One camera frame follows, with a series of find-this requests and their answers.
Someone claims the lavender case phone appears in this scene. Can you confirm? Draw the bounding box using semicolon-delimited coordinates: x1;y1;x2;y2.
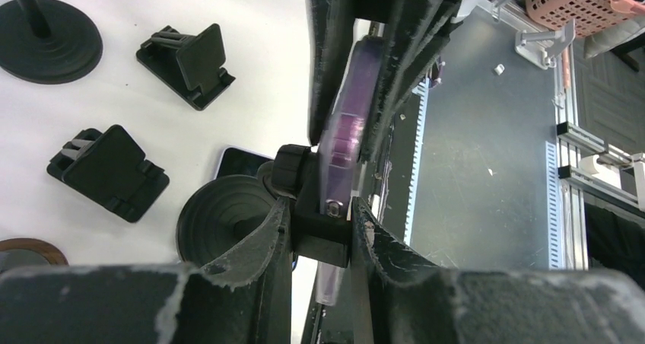
214;146;272;179

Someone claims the small black phone stand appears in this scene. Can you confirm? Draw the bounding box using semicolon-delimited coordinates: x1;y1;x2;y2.
135;24;236;111

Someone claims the pink plastic basket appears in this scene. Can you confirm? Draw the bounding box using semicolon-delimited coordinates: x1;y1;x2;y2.
525;0;644;37

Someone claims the white cable duct strip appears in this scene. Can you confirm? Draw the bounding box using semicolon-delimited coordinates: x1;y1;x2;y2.
404;76;431;246

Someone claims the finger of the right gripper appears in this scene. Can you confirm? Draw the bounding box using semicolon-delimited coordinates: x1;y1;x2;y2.
306;0;356;145
360;0;462;161

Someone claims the brown round base phone stand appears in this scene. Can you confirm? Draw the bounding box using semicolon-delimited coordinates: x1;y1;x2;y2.
1;237;68;273

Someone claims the white case phone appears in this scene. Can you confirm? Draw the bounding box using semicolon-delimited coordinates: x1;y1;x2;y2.
314;35;386;305

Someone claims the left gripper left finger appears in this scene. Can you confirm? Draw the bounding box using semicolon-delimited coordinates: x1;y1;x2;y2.
1;198;292;343

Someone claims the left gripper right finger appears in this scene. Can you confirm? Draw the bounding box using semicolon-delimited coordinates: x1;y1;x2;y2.
350;198;644;343

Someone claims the black pole stand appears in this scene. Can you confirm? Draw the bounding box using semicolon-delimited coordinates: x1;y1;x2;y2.
176;145;357;268
1;0;103;84

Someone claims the black folding phone stand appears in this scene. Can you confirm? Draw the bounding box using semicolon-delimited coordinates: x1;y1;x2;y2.
46;124;170;223

